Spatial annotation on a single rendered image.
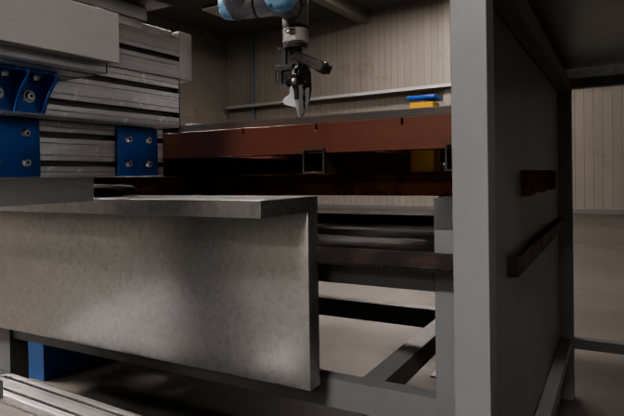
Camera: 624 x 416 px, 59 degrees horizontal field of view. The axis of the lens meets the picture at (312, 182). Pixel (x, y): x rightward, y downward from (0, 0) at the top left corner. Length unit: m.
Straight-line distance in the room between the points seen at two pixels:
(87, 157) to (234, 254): 0.38
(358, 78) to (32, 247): 10.40
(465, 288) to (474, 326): 0.04
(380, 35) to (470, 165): 11.05
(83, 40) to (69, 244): 0.85
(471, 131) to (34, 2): 0.54
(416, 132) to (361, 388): 0.54
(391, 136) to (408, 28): 10.43
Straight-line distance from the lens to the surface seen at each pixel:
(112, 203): 1.17
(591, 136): 10.32
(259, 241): 1.13
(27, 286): 1.71
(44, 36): 0.76
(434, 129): 1.00
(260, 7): 1.56
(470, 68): 0.65
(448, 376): 1.12
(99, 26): 0.81
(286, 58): 1.63
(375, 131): 1.04
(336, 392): 1.23
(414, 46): 11.31
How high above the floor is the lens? 0.72
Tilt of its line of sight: 1 degrees down
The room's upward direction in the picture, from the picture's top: 1 degrees counter-clockwise
